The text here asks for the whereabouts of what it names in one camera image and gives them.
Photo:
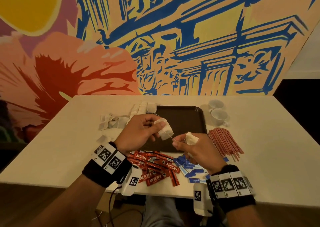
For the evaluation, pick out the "person's right hand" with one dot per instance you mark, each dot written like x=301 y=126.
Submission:
x=202 y=154

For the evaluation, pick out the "person's left hand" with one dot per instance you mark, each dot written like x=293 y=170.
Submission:
x=137 y=133

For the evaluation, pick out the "pile of blue sugar sachets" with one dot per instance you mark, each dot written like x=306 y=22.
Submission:
x=187 y=164

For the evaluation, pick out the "row of tea bags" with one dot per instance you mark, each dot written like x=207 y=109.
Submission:
x=142 y=108

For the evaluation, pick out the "bundle of red stir sticks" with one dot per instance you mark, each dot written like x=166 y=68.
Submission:
x=225 y=141

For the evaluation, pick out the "pile of white tea bags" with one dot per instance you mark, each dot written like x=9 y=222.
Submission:
x=112 y=121

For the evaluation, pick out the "pile of red Nescafe sachets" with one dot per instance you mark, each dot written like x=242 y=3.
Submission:
x=152 y=166

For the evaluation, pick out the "dark brown tray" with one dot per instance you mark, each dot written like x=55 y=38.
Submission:
x=187 y=119

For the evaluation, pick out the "person's right forearm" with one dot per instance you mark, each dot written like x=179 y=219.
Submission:
x=245 y=218

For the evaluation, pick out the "person's left forearm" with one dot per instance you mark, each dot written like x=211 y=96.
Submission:
x=70 y=204

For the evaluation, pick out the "small white cup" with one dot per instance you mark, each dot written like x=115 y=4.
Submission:
x=220 y=115
x=216 y=104

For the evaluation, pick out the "black left wristband with markers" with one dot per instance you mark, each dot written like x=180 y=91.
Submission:
x=107 y=164

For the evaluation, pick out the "black wristband with markers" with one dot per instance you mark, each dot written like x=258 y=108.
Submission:
x=107 y=164
x=230 y=189

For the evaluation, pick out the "black right wristband with markers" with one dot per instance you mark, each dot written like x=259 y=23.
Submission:
x=230 y=189

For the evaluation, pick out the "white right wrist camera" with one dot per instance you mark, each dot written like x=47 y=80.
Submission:
x=200 y=199

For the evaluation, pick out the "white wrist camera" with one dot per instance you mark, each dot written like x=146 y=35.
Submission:
x=132 y=180
x=200 y=199

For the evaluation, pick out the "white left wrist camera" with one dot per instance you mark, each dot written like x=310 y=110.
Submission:
x=132 y=180

